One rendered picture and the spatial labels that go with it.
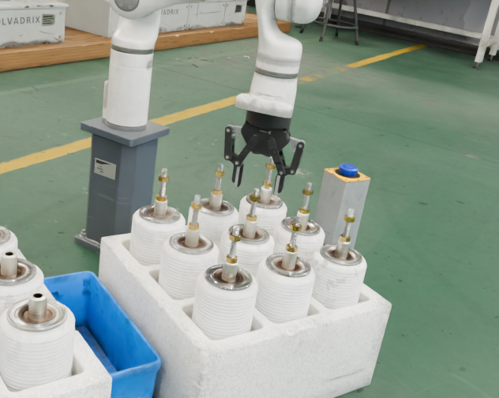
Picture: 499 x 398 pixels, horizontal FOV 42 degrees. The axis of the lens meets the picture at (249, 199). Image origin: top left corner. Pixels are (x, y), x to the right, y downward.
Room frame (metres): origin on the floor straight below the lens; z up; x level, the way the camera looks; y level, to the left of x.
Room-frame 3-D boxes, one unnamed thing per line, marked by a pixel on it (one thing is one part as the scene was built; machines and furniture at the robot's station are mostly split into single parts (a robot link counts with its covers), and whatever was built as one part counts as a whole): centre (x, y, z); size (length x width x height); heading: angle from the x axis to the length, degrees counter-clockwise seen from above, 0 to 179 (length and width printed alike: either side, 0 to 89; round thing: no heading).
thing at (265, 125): (1.06, -0.01, 0.45); 0.08 x 0.08 x 0.09
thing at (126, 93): (1.42, 0.30, 0.39); 0.09 x 0.09 x 0.17; 65
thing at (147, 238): (1.08, 0.16, 0.16); 0.10 x 0.10 x 0.18
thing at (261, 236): (1.06, -0.01, 0.25); 0.08 x 0.08 x 0.01
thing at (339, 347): (1.06, -0.01, 0.09); 0.39 x 0.39 x 0.18; 38
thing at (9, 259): (0.81, 0.32, 0.26); 0.02 x 0.02 x 0.03
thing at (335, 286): (1.04, -0.17, 0.16); 0.10 x 0.10 x 0.18
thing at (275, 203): (1.23, -0.03, 0.25); 0.08 x 0.08 x 0.01
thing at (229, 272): (0.90, 0.01, 0.26); 0.02 x 0.02 x 0.03
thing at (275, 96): (1.04, -0.01, 0.52); 0.11 x 0.09 x 0.06; 170
